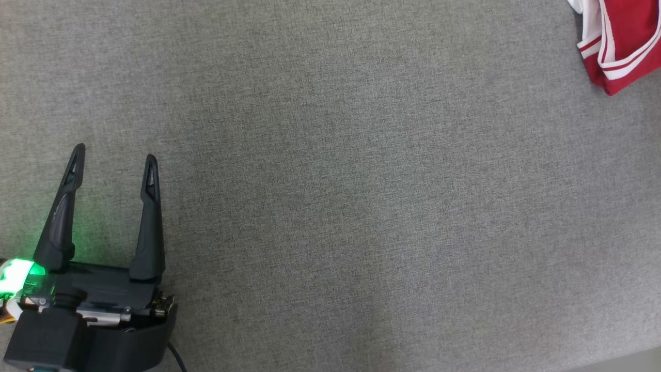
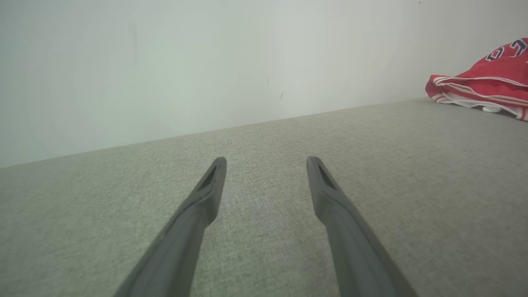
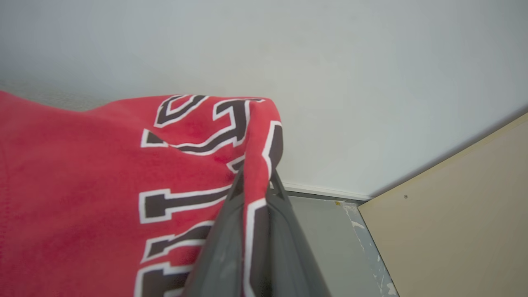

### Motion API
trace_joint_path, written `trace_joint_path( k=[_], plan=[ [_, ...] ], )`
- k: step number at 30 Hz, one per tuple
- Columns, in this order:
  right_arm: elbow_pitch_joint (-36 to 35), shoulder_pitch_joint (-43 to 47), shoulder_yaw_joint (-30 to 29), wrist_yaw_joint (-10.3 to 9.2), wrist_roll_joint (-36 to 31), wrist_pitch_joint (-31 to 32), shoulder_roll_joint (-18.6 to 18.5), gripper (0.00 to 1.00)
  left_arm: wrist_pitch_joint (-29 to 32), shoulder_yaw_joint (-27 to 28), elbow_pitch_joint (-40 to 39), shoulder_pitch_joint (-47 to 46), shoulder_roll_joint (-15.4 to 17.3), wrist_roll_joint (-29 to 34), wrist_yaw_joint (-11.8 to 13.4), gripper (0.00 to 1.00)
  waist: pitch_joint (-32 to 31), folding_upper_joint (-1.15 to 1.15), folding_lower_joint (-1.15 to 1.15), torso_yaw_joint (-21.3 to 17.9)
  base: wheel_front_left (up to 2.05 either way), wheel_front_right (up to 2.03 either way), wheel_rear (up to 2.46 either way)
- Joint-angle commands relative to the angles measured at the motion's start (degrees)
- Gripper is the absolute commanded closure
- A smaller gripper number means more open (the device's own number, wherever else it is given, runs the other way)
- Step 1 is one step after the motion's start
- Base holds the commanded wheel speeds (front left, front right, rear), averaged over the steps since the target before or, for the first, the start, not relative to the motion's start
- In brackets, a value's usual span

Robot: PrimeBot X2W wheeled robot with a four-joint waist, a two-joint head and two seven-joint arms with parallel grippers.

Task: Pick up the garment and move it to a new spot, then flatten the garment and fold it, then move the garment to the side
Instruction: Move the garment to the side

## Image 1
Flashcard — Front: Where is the red basketball jersey with lettering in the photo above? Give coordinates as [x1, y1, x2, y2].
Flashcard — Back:
[567, 0, 661, 97]

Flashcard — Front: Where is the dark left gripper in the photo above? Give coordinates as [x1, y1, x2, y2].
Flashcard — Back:
[0, 143, 179, 372]

